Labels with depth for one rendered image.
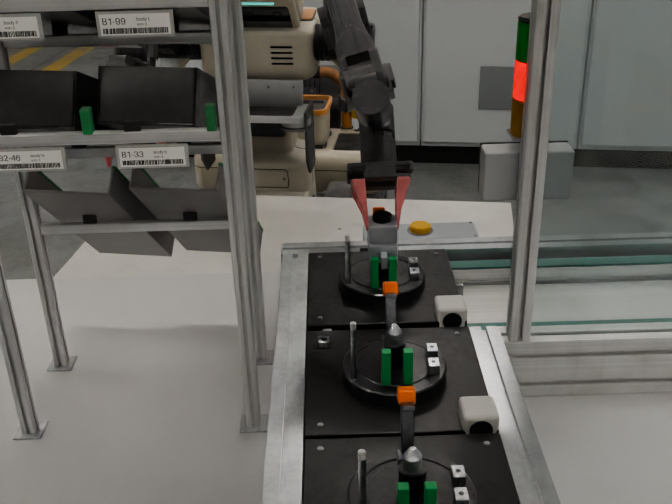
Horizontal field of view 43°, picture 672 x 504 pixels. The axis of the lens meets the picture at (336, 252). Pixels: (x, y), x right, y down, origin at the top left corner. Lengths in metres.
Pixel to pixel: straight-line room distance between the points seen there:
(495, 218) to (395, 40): 2.56
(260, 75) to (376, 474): 1.28
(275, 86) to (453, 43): 2.39
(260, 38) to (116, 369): 0.92
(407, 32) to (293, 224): 2.59
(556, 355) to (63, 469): 0.72
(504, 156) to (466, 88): 3.25
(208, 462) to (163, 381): 0.22
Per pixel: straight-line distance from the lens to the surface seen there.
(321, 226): 1.84
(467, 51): 4.36
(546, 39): 1.11
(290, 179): 2.14
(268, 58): 2.05
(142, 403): 1.34
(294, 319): 1.31
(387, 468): 0.99
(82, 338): 1.53
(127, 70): 1.13
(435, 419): 1.09
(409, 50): 4.37
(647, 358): 1.34
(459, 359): 1.20
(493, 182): 1.18
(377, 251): 1.32
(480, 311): 1.42
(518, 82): 1.14
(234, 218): 1.09
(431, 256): 1.47
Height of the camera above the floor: 1.64
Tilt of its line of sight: 27 degrees down
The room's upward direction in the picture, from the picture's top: 2 degrees counter-clockwise
